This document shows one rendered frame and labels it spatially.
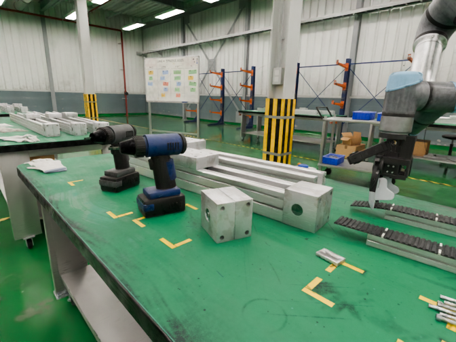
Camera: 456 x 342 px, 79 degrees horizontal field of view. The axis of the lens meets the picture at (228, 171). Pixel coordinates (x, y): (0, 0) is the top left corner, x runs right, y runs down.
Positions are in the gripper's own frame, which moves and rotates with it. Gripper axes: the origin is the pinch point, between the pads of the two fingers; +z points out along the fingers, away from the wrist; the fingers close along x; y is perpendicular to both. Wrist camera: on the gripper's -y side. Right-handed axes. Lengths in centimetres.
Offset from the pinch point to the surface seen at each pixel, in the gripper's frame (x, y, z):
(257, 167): -4.8, -37.3, -3.7
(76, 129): 3, -212, 0
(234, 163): -4.8, -47.8, -3.4
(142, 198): -46, -47, 0
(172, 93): 333, -509, -38
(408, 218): -0.8, 9.2, 2.1
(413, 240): -18.1, 12.3, 0.7
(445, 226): -1.4, 17.2, 1.6
